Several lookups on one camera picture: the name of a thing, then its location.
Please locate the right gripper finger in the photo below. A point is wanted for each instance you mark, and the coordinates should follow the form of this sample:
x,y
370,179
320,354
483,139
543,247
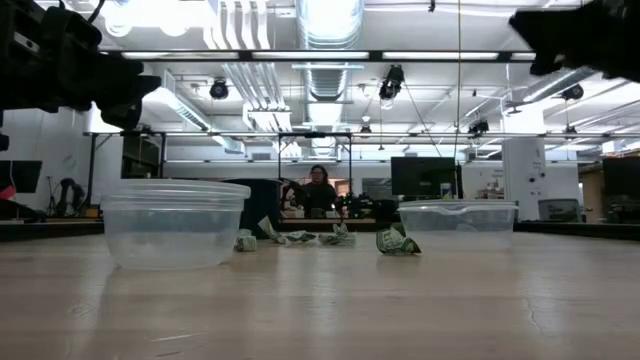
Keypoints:
x,y
547,62
550,27

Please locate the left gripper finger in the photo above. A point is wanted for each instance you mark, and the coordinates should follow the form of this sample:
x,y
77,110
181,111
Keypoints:
x,y
125,114
127,80

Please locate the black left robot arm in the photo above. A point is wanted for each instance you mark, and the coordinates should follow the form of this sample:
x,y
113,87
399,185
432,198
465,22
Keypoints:
x,y
3,142

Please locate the black monitor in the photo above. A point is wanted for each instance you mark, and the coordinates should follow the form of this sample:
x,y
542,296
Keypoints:
x,y
622,177
20,176
422,176

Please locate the white pillar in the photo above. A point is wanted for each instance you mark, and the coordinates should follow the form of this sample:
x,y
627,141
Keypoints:
x,y
524,175

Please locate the round clear plastic bowl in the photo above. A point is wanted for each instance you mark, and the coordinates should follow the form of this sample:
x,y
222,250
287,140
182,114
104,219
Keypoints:
x,y
170,230

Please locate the black overhead light beam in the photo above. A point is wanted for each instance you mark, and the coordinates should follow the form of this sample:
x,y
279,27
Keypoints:
x,y
310,55

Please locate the rectangular clear plastic container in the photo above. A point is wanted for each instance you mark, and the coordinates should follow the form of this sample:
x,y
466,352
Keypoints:
x,y
457,225

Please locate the person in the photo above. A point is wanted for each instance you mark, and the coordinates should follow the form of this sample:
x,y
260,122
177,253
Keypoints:
x,y
318,195

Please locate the black hanging camera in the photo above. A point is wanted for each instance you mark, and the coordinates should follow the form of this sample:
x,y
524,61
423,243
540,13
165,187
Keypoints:
x,y
391,82
219,90
573,92

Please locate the black aluminium table frame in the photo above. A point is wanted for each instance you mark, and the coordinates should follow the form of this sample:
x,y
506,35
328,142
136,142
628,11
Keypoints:
x,y
50,231

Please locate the silver ceiling duct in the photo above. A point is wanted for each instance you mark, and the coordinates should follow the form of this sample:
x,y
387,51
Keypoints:
x,y
329,30

